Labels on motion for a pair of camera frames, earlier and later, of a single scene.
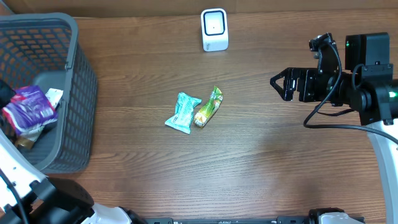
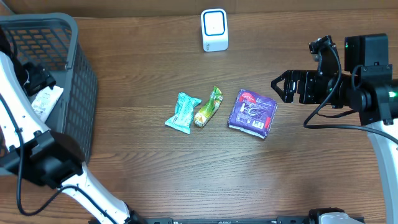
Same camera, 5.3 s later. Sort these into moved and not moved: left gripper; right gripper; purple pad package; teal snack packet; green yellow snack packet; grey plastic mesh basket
Moved: left gripper; purple pad package
Not moved: right gripper; grey plastic mesh basket; green yellow snack packet; teal snack packet
